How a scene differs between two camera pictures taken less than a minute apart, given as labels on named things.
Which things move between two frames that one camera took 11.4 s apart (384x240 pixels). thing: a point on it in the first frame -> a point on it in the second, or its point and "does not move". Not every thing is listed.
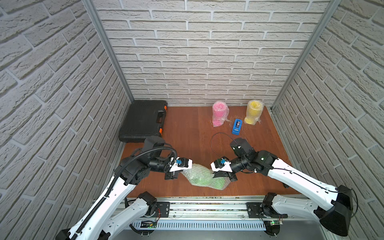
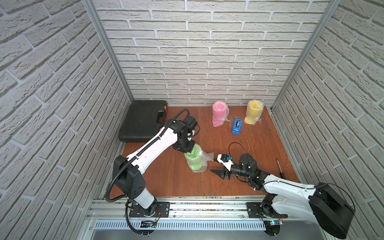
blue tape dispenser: [237, 127] does not move
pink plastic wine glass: [220, 113] does not move
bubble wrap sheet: [202, 175] -> [197, 159]
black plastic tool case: [143, 119] does not move
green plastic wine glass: [218, 183] -> [196, 159]
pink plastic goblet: [220, 111] does not move
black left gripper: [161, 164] -> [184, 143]
